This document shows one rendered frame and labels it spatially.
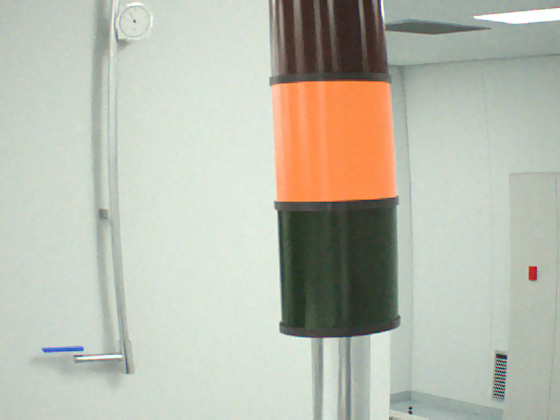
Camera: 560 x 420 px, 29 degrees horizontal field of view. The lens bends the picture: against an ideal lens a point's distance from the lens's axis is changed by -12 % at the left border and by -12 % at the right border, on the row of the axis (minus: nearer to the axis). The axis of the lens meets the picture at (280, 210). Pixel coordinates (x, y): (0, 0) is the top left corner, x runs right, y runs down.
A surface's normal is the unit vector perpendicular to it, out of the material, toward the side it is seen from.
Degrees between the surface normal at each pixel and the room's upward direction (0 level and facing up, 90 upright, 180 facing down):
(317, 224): 90
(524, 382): 90
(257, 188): 90
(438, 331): 90
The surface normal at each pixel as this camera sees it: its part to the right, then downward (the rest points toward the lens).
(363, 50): 0.53, 0.02
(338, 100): 0.08, 0.05
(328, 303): -0.22, 0.06
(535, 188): -0.89, 0.06
